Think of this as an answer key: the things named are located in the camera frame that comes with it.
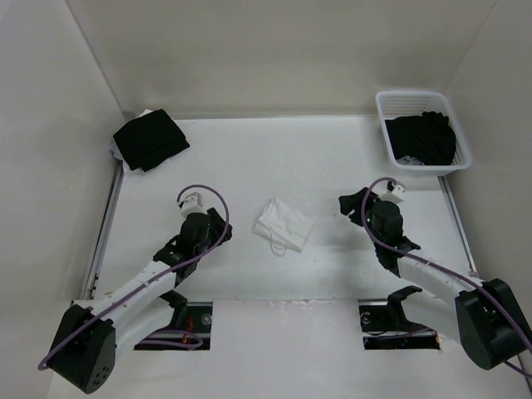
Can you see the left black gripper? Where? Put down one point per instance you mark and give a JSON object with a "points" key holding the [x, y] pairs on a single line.
{"points": [[216, 225]]}

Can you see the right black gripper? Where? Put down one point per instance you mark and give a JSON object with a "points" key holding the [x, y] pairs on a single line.
{"points": [[347, 203]]}

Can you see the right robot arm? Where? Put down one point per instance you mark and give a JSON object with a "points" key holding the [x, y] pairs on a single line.
{"points": [[484, 317]]}

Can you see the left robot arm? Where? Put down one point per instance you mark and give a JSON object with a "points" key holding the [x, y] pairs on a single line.
{"points": [[90, 339]]}

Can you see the black tank top in basket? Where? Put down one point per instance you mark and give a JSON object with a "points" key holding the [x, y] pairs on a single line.
{"points": [[427, 137]]}

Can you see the folded black tank top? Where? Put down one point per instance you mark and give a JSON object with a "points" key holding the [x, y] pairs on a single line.
{"points": [[148, 140]]}

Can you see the grey garment in basket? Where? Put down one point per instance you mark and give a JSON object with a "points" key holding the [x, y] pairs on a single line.
{"points": [[409, 161]]}

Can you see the white plastic laundry basket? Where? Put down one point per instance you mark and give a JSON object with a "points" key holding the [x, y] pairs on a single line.
{"points": [[393, 104]]}

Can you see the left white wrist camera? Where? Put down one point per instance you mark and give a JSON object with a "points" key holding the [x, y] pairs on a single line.
{"points": [[191, 204]]}

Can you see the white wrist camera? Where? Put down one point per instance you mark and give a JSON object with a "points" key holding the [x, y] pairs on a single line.
{"points": [[191, 204], [396, 192]]}

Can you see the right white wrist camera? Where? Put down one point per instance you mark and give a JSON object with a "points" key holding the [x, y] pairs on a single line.
{"points": [[396, 192]]}

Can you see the left aluminium table rail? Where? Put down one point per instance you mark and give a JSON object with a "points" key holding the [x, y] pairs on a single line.
{"points": [[93, 269]]}

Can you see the aluminium table rail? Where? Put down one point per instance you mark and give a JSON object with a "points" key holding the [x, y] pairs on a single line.
{"points": [[93, 269], [457, 223]]}

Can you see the right aluminium table rail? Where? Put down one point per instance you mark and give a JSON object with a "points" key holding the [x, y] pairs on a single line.
{"points": [[457, 223]]}

